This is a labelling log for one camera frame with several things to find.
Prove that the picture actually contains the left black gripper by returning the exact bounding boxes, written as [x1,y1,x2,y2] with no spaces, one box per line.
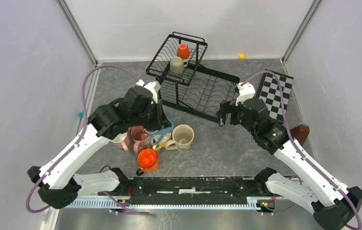
[130,99,172,131]

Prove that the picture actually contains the pink speckled mug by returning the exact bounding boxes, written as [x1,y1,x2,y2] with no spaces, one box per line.
[130,126,152,154]

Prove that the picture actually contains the blue ribbed mug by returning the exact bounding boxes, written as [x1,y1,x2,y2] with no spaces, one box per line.
[149,118,174,146]

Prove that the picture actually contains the pink faceted mug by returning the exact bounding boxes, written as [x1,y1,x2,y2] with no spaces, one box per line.
[112,132,131,151]

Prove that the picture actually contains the white patterned mug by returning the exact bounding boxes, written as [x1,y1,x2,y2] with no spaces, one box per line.
[164,125,195,153]

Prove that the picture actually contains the orange cup rack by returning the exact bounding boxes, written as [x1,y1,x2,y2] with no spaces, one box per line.
[176,43,190,59]
[136,149,159,176]

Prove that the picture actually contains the beige grey mug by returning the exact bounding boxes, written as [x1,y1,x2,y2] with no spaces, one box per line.
[170,56,188,74]

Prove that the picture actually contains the yellow mug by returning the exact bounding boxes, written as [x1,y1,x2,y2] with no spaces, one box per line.
[152,133,172,151]

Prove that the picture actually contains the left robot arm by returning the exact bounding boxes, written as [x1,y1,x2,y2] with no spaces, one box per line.
[27,82,171,209]

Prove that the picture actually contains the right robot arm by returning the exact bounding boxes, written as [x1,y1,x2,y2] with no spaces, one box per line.
[217,98,362,230]

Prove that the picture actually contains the orange cup top rack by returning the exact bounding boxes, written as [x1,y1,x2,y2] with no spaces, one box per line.
[176,43,190,59]

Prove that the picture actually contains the checkerboard calibration board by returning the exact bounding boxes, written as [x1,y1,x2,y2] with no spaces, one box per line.
[255,71,294,123]

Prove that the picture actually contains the brown wooden stand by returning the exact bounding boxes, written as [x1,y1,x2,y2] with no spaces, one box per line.
[290,125,310,146]

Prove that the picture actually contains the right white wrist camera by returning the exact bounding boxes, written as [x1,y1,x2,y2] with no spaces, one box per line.
[235,82,256,106]

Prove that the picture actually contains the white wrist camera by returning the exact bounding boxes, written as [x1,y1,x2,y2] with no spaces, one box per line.
[235,82,256,106]
[136,80,161,104]

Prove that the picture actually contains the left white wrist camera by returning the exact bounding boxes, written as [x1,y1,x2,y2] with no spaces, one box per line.
[136,80,161,104]

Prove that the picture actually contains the black wire dish rack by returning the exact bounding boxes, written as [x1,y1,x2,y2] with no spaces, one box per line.
[146,32,240,123]

